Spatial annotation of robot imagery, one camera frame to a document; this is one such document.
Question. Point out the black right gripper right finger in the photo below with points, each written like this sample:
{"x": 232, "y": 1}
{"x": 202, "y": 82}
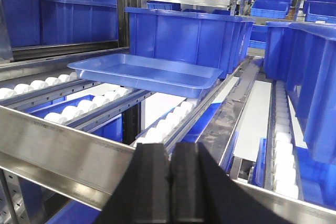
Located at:
{"x": 203, "y": 193}

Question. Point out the blue bin shelf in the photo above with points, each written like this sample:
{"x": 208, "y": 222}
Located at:
{"x": 317, "y": 179}
{"x": 270, "y": 8}

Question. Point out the blue plastic tray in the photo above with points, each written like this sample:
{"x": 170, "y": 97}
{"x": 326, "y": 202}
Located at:
{"x": 158, "y": 75}

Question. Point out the steel roller shelf rack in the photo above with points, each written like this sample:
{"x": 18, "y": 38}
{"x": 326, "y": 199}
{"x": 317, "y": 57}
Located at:
{"x": 77, "y": 137}

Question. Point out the blue bin lower shelf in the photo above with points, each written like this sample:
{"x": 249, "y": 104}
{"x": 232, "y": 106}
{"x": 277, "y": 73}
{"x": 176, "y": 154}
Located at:
{"x": 317, "y": 179}

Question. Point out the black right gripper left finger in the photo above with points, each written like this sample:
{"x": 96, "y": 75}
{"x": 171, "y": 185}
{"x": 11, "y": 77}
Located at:
{"x": 142, "y": 195}

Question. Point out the large blue bin right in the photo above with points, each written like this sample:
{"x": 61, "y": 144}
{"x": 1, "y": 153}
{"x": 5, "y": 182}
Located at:
{"x": 302, "y": 55}

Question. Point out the blue bin far right shelf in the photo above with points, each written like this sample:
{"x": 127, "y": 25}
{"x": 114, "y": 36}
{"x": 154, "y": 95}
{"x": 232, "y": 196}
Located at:
{"x": 270, "y": 8}

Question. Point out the large blue bin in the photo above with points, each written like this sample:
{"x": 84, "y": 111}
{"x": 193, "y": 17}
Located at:
{"x": 51, "y": 22}
{"x": 302, "y": 55}
{"x": 211, "y": 40}

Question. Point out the large blue bin upper left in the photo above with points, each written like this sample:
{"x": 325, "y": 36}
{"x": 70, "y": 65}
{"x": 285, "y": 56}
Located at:
{"x": 51, "y": 22}

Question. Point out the large blue bin centre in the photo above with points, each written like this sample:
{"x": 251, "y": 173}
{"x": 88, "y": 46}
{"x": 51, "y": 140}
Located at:
{"x": 211, "y": 40}

